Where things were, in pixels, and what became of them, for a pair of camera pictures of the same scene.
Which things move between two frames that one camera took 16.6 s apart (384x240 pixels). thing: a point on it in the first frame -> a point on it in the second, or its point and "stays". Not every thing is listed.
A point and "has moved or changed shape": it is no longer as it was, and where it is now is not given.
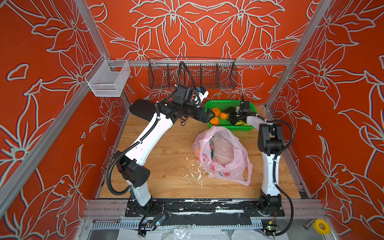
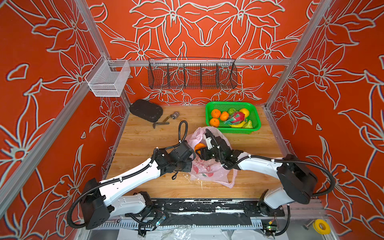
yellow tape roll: [316, 226] stays
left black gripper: [205, 118] -> [189, 166]
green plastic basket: [225, 124] stays
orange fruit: [216, 111] stays
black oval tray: [145, 109] stays
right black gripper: [231, 112] -> [203, 152]
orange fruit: [214, 121] stays
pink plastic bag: [221, 154] has moved or changed shape
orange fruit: [224, 116] stays
